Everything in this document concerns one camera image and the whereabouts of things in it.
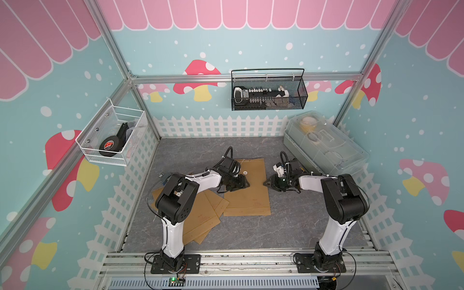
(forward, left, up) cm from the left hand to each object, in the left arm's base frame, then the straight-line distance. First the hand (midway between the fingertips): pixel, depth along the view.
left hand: (245, 188), depth 94 cm
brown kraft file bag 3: (-14, +21, -2) cm, 25 cm away
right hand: (+3, -11, 0) cm, 11 cm away
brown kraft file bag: (-5, -3, -4) cm, 7 cm away
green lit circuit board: (-41, +29, -5) cm, 50 cm away
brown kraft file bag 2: (-8, +13, -1) cm, 16 cm away
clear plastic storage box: (+15, -38, +18) cm, 44 cm away
